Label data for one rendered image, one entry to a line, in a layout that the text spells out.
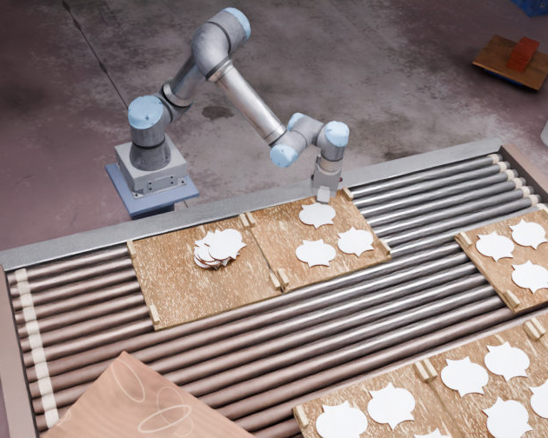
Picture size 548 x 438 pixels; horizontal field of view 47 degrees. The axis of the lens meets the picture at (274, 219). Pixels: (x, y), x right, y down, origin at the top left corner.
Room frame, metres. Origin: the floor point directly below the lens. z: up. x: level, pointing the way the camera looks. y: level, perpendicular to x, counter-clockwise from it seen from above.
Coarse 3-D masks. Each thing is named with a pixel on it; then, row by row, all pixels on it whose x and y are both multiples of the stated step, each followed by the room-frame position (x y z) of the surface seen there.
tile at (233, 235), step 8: (216, 232) 1.33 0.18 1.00; (224, 232) 1.34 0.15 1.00; (232, 232) 1.34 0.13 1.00; (216, 240) 1.30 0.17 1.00; (224, 240) 1.31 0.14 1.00; (232, 240) 1.31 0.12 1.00; (240, 240) 1.32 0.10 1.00; (216, 248) 1.27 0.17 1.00; (224, 248) 1.27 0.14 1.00; (232, 248) 1.28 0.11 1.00; (240, 248) 1.28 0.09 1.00; (216, 256) 1.23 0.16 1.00; (224, 256) 1.24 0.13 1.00; (232, 256) 1.24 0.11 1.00
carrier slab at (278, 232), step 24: (264, 216) 1.50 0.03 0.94; (288, 216) 1.52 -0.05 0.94; (336, 216) 1.56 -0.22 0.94; (360, 216) 1.58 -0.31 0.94; (264, 240) 1.39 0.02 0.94; (288, 240) 1.41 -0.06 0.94; (312, 240) 1.43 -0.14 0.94; (336, 240) 1.45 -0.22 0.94; (288, 264) 1.30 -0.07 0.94; (336, 264) 1.34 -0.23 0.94; (360, 264) 1.36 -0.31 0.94; (288, 288) 1.21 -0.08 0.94
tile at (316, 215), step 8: (304, 208) 1.56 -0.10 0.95; (312, 208) 1.57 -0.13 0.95; (320, 208) 1.58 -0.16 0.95; (328, 208) 1.58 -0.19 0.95; (304, 216) 1.52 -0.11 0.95; (312, 216) 1.53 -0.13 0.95; (320, 216) 1.53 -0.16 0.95; (328, 216) 1.54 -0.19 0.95; (304, 224) 1.49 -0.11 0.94; (312, 224) 1.49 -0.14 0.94; (320, 224) 1.50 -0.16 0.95; (328, 224) 1.51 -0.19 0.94
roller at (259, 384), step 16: (480, 304) 1.28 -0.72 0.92; (496, 304) 1.30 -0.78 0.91; (432, 320) 1.19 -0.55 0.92; (448, 320) 1.20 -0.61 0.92; (384, 336) 1.10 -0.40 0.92; (400, 336) 1.11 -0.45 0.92; (416, 336) 1.13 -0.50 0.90; (336, 352) 1.01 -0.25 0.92; (352, 352) 1.02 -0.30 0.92; (368, 352) 1.04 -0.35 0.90; (288, 368) 0.93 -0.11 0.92; (304, 368) 0.94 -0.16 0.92; (320, 368) 0.96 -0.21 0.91; (240, 384) 0.86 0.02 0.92; (256, 384) 0.87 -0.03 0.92; (272, 384) 0.88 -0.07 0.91; (208, 400) 0.80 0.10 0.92; (224, 400) 0.81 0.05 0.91
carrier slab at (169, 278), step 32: (224, 224) 1.43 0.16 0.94; (160, 256) 1.25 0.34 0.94; (192, 256) 1.27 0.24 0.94; (256, 256) 1.31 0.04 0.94; (160, 288) 1.13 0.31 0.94; (192, 288) 1.15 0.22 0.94; (224, 288) 1.17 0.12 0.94; (256, 288) 1.19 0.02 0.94; (160, 320) 1.01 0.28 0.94; (192, 320) 1.04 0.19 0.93
